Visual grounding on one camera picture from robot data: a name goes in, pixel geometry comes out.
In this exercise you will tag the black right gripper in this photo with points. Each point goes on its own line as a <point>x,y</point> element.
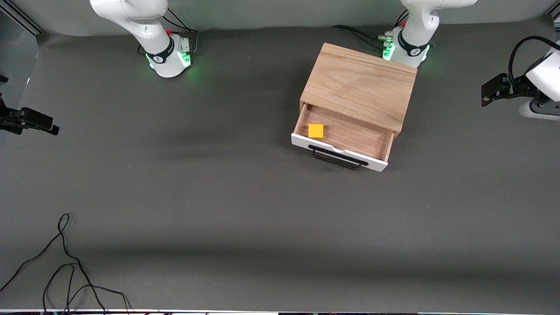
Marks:
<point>9,118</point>

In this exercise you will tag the wooden drawer cabinet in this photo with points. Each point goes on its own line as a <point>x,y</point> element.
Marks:
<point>358,83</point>

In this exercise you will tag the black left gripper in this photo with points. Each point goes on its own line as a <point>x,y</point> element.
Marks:
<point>519,85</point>

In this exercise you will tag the white-fronted wooden drawer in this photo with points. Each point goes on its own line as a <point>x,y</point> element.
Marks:
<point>354,135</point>

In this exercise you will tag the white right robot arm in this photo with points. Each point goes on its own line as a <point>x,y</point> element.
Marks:
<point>144,26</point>

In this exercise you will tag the yellow cube block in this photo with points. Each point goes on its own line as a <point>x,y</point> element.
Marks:
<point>316,131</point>

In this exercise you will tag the black metal frame bar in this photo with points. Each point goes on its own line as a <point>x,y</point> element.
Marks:
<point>22,17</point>

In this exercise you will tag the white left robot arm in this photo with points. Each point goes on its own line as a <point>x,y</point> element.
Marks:
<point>413,30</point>

